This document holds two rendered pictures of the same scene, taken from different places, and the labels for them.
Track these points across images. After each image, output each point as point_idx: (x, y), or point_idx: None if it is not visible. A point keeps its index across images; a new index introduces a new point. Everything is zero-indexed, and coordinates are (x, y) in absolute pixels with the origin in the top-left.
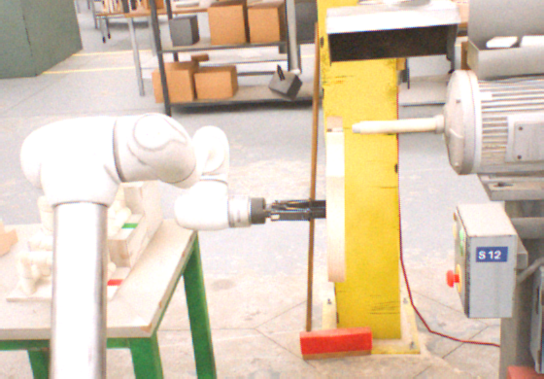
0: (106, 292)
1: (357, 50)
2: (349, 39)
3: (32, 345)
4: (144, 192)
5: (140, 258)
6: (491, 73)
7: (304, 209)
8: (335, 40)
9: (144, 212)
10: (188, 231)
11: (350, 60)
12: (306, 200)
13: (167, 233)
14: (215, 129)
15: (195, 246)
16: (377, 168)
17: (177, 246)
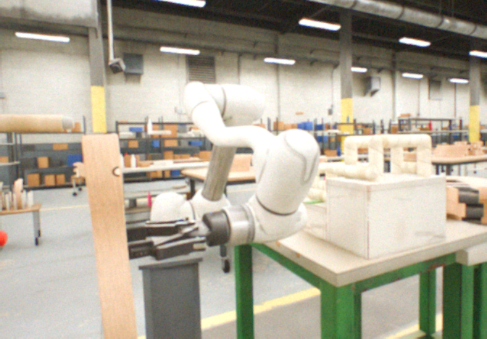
0: (211, 161)
1: (43, 1)
2: None
3: None
4: (330, 189)
5: (306, 233)
6: None
7: (150, 225)
8: None
9: (326, 206)
10: (311, 256)
11: (58, 22)
12: (157, 243)
13: (330, 250)
14: (282, 132)
15: (320, 290)
16: None
17: (294, 244)
